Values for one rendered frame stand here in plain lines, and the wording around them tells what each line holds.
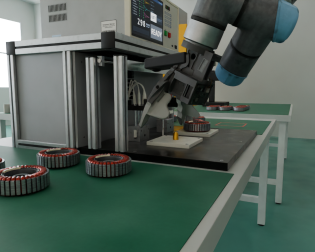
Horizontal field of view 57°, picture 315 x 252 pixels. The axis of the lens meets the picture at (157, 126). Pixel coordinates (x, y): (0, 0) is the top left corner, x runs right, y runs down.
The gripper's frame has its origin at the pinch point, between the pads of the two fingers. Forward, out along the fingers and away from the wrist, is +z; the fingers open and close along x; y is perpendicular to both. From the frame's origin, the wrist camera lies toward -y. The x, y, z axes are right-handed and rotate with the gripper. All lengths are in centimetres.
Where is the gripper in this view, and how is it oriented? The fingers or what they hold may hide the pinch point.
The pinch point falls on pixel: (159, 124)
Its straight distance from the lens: 68.8
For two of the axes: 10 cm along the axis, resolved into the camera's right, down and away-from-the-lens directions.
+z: -3.4, 8.8, 3.3
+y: 6.9, 4.7, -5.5
